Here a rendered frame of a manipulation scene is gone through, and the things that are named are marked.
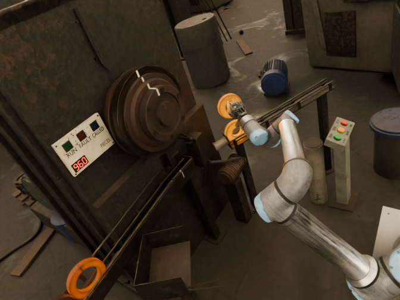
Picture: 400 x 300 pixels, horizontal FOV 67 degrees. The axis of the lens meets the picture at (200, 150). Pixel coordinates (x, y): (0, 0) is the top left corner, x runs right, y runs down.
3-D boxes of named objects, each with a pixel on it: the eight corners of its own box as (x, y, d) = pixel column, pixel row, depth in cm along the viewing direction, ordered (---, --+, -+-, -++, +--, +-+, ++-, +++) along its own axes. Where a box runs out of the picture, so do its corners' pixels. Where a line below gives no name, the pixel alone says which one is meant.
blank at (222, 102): (212, 101, 182) (215, 103, 179) (234, 88, 183) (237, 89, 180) (222, 121, 190) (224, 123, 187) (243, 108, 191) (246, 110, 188)
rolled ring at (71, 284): (63, 302, 130) (59, 298, 132) (99, 297, 145) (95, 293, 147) (77, 259, 132) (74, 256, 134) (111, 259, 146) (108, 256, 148)
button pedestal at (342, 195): (327, 209, 212) (320, 138, 177) (336, 186, 225) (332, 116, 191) (352, 215, 202) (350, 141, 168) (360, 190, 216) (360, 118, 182)
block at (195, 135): (193, 166, 203) (182, 137, 189) (200, 158, 207) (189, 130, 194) (206, 168, 196) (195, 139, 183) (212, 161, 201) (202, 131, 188)
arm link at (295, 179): (302, 170, 106) (286, 104, 164) (275, 191, 111) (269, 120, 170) (325, 190, 108) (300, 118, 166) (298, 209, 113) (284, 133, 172)
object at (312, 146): (308, 202, 221) (300, 146, 192) (313, 191, 228) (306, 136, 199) (324, 206, 214) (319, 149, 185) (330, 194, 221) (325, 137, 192)
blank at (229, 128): (237, 143, 202) (238, 146, 199) (219, 134, 194) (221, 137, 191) (250, 124, 198) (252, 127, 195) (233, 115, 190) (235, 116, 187)
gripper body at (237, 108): (240, 99, 174) (250, 111, 166) (241, 109, 180) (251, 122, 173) (228, 104, 173) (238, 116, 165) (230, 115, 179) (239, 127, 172)
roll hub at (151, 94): (153, 152, 152) (130, 103, 137) (184, 121, 168) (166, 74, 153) (161, 153, 149) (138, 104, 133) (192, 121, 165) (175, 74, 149)
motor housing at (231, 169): (232, 222, 227) (213, 169, 197) (245, 202, 240) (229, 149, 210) (247, 227, 219) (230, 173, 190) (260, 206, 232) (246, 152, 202)
